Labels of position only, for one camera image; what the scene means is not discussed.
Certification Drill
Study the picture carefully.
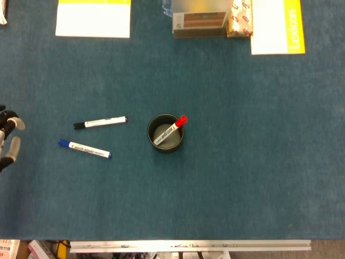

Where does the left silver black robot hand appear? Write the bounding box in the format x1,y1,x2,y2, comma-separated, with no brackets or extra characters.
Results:
0,105,26,173

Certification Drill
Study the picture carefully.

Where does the blue whiteboard marker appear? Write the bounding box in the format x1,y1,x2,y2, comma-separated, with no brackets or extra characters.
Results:
58,139,112,160

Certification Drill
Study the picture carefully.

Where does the black whiteboard marker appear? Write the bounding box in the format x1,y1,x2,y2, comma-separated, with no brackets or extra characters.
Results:
73,115,129,131

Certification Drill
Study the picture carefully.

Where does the red whiteboard marker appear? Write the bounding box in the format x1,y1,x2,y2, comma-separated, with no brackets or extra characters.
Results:
153,115,189,146

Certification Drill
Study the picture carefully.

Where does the clear plastic water bottle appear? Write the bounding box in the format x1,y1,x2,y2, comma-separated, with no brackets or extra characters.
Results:
161,0,173,17

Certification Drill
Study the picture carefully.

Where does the aluminium profile rail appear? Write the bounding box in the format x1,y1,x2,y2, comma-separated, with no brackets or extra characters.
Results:
69,239,312,254

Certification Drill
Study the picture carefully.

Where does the black round cup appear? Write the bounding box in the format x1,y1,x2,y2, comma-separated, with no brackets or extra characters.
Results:
147,113,185,154

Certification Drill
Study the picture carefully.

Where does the blue felt table mat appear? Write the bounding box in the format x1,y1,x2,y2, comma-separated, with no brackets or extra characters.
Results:
0,0,345,241

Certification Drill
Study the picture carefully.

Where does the yellow block under table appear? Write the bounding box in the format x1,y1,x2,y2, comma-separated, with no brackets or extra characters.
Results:
55,239,70,259

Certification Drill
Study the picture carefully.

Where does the pink white small box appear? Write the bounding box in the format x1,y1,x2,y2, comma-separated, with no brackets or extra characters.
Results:
26,239,54,259

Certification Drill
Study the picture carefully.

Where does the gold red wrapped snack pack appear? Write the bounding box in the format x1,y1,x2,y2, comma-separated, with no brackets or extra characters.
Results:
226,0,254,38

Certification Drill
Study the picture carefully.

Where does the white printed cardboard box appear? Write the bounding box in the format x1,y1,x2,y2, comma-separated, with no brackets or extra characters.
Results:
0,238,21,259

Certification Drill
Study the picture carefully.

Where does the white notebook with yellow band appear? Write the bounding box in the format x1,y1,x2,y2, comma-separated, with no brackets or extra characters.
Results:
55,0,132,39

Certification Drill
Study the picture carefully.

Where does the white yellow Lexicon notebook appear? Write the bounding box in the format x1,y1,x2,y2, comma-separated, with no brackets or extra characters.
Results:
250,0,306,56

